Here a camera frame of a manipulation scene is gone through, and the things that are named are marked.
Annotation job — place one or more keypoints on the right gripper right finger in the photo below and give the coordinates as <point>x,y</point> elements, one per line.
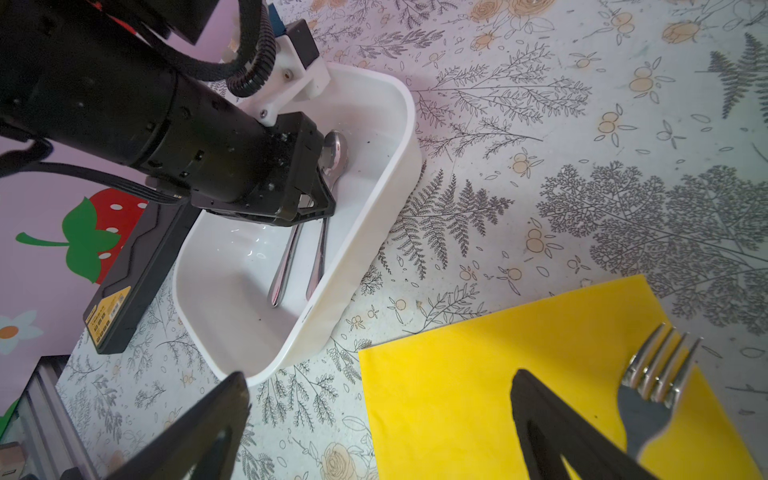
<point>554,438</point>

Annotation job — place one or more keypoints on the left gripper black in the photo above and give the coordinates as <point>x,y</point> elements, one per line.
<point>226,162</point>

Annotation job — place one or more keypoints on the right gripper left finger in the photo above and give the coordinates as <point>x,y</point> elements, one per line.
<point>202,444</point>

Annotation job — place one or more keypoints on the silver fork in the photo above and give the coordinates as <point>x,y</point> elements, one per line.
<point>652,385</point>

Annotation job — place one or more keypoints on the silver knife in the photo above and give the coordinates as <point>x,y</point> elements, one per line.
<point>280,279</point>

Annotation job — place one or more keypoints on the yellow paper napkin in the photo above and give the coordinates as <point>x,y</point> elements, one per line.
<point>596,383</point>

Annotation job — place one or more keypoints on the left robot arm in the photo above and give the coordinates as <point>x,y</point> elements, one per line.
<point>91,89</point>

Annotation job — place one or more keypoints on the black box yellow label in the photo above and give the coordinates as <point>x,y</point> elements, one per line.
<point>137,275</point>

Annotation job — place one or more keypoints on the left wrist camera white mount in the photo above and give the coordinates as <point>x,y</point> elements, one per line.
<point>297,73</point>

